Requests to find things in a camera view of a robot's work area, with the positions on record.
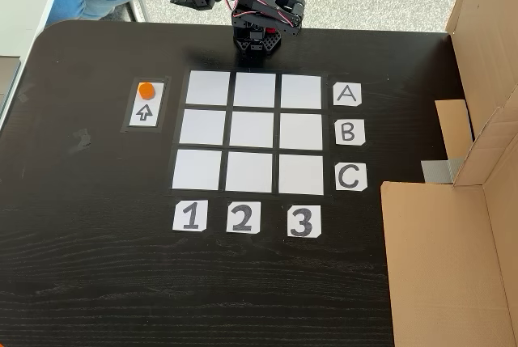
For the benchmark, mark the round orange token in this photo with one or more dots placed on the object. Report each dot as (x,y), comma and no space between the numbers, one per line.
(146,90)

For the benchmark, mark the white nine-square grid sheet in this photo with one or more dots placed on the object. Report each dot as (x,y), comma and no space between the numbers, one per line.
(251,132)

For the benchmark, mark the white arrow paper sheet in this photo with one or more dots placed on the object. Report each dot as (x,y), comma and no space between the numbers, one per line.
(146,114)

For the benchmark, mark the white furniture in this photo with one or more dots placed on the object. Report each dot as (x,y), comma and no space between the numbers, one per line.
(24,3)

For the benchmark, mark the paper label letter A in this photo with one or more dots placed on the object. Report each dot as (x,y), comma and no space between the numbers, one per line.
(347,94)

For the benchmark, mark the paper label letter B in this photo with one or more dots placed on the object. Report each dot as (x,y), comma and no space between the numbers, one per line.
(349,132)

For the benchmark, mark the paper label number 1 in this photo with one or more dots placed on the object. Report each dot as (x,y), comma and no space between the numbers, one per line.
(190,216)

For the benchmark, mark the paper label number 2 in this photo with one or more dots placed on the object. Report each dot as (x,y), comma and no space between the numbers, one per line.
(243,217)

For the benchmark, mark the paper label letter C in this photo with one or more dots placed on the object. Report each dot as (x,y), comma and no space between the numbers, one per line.
(350,177)

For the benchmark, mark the paper label number 3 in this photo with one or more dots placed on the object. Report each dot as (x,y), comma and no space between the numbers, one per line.
(304,221)

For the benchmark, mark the brown cardboard screen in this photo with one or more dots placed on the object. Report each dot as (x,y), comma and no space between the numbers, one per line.
(437,262)

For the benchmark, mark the grey duct tape strip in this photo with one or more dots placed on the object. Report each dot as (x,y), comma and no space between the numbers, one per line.
(439,171)

